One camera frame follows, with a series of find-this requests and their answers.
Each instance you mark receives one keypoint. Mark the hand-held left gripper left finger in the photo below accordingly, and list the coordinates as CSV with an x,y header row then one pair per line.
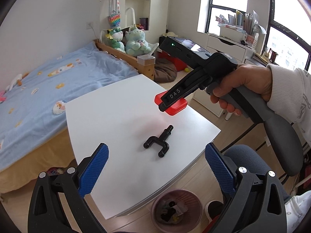
x,y
97,167

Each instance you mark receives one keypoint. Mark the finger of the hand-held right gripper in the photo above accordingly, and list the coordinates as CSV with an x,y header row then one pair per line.
x,y
164,105

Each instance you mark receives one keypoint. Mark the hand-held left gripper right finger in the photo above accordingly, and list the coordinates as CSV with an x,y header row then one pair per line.
x,y
218,167

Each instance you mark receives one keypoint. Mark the red plastic box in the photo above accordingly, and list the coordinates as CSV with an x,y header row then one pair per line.
x,y
175,108

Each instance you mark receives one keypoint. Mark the black forked massage head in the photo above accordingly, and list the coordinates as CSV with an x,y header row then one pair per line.
x,y
158,142

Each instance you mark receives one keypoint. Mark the pink trash bin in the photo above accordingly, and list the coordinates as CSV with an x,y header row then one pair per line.
x,y
194,213

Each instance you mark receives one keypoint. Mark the person's right hand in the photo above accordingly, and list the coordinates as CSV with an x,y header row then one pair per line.
x,y
252,80

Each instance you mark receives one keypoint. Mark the white drawer cabinet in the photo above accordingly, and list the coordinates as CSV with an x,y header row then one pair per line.
x,y
228,45

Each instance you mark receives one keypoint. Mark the person's right leg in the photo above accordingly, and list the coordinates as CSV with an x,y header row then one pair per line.
x,y
245,155

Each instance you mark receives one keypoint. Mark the red cooler box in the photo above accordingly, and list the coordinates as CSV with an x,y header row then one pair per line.
x,y
181,65

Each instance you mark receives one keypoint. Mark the brown cushion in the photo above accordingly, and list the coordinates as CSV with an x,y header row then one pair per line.
x,y
165,71

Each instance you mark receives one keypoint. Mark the white storage box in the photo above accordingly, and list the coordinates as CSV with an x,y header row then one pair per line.
x,y
230,29

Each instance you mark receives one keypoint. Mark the colourful toys under bed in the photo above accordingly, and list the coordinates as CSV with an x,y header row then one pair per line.
x,y
55,171

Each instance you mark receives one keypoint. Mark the person's shoe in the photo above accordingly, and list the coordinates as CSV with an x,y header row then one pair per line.
x,y
213,210

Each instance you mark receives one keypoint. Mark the white desk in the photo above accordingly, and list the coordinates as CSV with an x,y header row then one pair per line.
x,y
257,59

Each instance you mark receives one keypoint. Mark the white table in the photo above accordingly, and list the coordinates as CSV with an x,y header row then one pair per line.
x,y
116,126

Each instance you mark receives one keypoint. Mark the clear plastic box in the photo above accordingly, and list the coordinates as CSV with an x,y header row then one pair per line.
x,y
145,60

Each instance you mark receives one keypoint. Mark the cream plush toy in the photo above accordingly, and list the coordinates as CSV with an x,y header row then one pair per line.
x,y
170,34

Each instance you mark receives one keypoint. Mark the row of books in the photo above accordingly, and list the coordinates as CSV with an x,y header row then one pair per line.
x,y
243,19

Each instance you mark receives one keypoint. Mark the crumpled white paper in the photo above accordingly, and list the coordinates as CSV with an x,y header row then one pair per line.
x,y
181,208

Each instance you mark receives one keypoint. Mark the yellow bed skirt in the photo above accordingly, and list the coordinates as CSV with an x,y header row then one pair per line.
x,y
36,167

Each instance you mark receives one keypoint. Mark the green masked plush toy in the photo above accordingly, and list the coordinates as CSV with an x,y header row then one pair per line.
x,y
116,41

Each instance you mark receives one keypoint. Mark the purple box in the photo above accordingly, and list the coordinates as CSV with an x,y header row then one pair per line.
x,y
144,23

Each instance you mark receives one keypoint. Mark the person's white patterned shirt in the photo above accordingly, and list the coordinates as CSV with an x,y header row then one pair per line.
x,y
298,211

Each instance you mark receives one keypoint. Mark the bed with blue blanket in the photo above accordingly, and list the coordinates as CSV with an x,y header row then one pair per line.
x,y
48,89

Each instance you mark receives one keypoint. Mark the white arched tube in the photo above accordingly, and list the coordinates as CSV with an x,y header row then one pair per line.
x,y
126,17

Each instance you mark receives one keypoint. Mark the rainbow bag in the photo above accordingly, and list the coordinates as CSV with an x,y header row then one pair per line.
x,y
114,20

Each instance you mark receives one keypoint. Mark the pink plush toy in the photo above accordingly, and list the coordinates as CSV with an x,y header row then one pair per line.
x,y
2,97

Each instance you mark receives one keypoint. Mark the white duck plush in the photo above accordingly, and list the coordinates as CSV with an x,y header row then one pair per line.
x,y
14,80

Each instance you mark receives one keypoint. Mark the wooden bed frame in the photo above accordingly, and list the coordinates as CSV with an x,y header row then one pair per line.
x,y
143,71

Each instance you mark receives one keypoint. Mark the brown picture frame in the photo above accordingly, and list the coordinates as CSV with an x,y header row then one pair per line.
x,y
272,55

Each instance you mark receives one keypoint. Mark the white wall socket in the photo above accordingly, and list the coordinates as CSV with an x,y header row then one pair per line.
x,y
90,25

